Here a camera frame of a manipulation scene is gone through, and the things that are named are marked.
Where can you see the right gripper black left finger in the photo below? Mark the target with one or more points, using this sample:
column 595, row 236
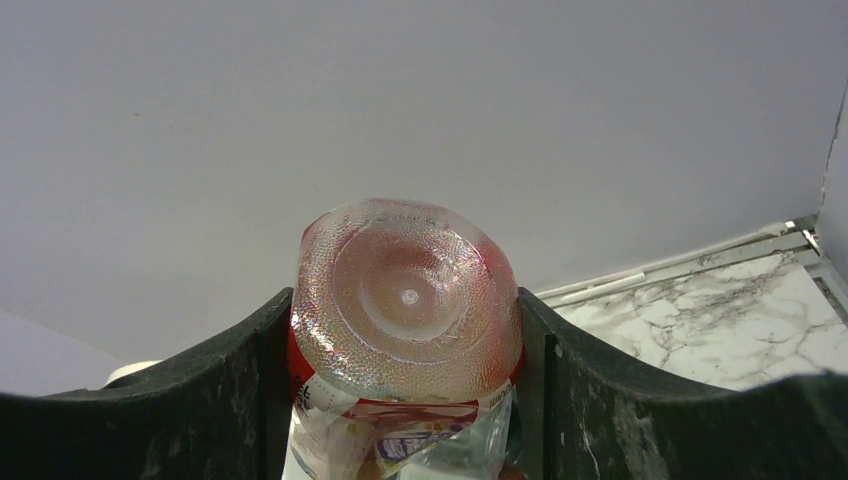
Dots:
column 218, row 410

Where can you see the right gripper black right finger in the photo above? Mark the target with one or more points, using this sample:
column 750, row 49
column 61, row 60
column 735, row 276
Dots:
column 587, row 410

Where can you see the cream orange round drum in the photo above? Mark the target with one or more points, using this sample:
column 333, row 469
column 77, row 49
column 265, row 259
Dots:
column 128, row 370

